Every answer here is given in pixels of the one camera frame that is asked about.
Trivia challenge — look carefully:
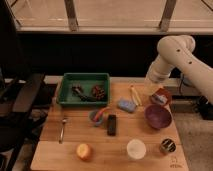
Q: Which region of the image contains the purple bowl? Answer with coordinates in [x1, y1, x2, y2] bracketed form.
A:
[144, 105, 172, 129]

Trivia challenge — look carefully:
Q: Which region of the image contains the black rectangular block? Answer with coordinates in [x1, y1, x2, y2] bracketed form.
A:
[107, 115, 117, 136]

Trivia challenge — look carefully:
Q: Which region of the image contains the dark toy in tray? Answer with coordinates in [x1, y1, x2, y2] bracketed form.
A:
[72, 85, 96, 102]

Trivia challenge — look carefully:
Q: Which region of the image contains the white cup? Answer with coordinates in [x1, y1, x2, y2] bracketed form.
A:
[126, 139, 146, 160]

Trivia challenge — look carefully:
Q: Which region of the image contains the green plastic tray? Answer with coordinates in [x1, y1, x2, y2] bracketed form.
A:
[56, 73, 110, 107]

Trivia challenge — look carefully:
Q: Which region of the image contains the small blue bowl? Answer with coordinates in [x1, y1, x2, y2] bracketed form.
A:
[89, 110, 104, 127]

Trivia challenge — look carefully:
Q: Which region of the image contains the yellow banana toy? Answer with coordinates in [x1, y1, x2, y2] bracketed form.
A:
[130, 85, 142, 106]

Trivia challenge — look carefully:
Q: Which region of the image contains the red brown toy in tray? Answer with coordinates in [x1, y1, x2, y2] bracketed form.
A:
[92, 85, 106, 100]

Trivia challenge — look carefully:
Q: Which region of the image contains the metal spoon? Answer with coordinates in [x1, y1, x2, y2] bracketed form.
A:
[59, 117, 68, 144]

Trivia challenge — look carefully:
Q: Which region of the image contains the blue sponge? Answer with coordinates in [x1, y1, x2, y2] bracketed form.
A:
[118, 99, 136, 113]

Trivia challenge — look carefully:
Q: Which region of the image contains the orange yellow fruit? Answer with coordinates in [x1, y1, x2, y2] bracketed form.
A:
[76, 143, 92, 161]

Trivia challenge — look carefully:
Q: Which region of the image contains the small metal can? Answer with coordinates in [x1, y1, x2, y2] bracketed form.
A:
[160, 138, 176, 154]

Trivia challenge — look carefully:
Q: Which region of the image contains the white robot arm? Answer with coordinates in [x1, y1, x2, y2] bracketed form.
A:
[146, 35, 213, 105]

